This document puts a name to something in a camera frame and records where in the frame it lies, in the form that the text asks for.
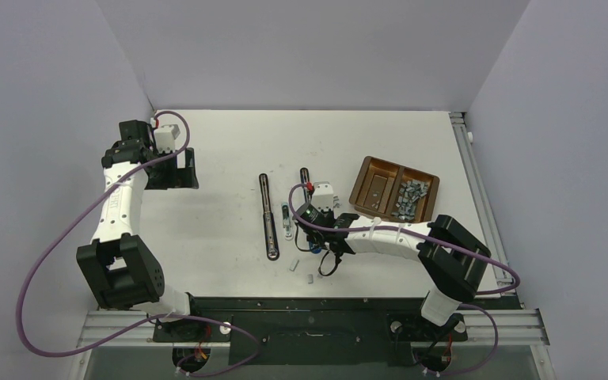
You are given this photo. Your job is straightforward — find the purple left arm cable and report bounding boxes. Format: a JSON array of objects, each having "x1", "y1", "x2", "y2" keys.
[{"x1": 15, "y1": 110, "x2": 262, "y2": 380}]

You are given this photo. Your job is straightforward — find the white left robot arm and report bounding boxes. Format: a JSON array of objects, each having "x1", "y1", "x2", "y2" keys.
[{"x1": 76, "y1": 120, "x2": 204, "y2": 340}]

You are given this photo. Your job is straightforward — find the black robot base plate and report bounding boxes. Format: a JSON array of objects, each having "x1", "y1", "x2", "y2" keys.
[{"x1": 151, "y1": 296, "x2": 520, "y2": 367}]

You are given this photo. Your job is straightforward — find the brown wooden tray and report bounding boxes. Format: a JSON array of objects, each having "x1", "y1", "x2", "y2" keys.
[{"x1": 349, "y1": 156, "x2": 440, "y2": 223}]

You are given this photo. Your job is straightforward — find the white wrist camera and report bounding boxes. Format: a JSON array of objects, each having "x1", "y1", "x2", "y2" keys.
[
  {"x1": 154, "y1": 124, "x2": 181, "y2": 154},
  {"x1": 310, "y1": 182, "x2": 335, "y2": 212}
]

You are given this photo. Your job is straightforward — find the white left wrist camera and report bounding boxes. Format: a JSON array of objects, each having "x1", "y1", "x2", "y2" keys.
[{"x1": 154, "y1": 124, "x2": 181, "y2": 154}]

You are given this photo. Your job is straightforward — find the aluminium side rail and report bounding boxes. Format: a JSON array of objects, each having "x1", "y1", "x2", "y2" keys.
[{"x1": 450, "y1": 111, "x2": 550, "y2": 348}]

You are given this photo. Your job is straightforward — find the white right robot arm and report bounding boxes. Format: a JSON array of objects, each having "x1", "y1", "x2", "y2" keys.
[{"x1": 294, "y1": 203, "x2": 490, "y2": 339}]

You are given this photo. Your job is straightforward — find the black stapler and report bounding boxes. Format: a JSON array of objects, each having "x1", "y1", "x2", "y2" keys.
[{"x1": 258, "y1": 173, "x2": 280, "y2": 261}]

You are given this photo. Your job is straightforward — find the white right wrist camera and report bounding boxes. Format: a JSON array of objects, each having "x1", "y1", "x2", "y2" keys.
[{"x1": 310, "y1": 182, "x2": 335, "y2": 212}]

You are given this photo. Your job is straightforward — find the pile of staple strips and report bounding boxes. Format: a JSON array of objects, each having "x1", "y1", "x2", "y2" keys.
[{"x1": 390, "y1": 180, "x2": 429, "y2": 221}]

